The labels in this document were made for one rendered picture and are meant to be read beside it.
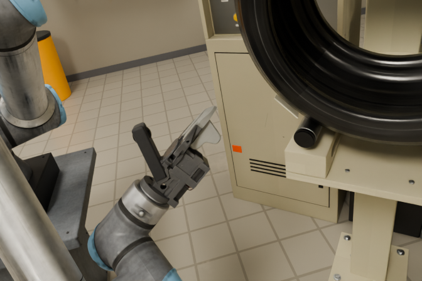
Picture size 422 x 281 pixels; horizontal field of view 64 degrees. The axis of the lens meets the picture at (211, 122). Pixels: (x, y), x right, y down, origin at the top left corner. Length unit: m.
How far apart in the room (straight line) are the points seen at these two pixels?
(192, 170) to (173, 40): 3.55
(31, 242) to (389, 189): 0.64
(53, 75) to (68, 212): 2.64
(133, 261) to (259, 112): 0.98
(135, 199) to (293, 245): 1.11
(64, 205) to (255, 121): 0.84
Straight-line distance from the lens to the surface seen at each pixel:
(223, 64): 1.46
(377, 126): 0.66
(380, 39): 1.00
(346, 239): 1.70
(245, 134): 1.59
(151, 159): 0.67
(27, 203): 0.62
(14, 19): 0.68
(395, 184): 0.78
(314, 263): 1.63
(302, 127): 0.72
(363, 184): 0.77
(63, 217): 1.20
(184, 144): 0.63
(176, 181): 0.69
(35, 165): 1.35
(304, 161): 0.75
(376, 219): 1.35
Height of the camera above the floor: 1.31
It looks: 30 degrees down
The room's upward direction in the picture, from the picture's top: 11 degrees counter-clockwise
